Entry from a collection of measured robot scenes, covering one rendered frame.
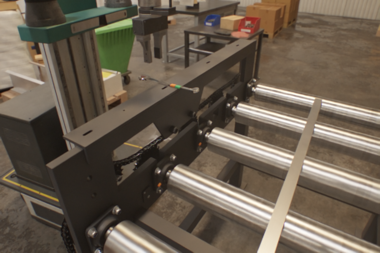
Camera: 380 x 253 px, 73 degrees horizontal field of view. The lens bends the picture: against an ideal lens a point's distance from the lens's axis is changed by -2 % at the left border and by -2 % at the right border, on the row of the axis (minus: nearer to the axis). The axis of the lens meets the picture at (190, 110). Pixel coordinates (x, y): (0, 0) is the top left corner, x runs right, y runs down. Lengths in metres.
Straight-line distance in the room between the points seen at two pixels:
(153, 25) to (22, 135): 1.10
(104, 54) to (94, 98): 1.85
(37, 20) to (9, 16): 2.86
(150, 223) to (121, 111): 0.40
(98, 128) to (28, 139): 1.00
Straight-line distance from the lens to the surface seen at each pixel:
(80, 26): 1.26
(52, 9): 1.18
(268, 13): 6.61
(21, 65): 4.15
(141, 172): 0.93
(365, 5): 10.94
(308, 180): 1.08
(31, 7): 1.19
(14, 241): 2.19
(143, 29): 0.88
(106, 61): 3.60
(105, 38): 3.47
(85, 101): 1.70
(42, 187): 1.96
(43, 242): 2.09
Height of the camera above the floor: 1.56
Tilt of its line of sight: 29 degrees down
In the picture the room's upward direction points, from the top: straight up
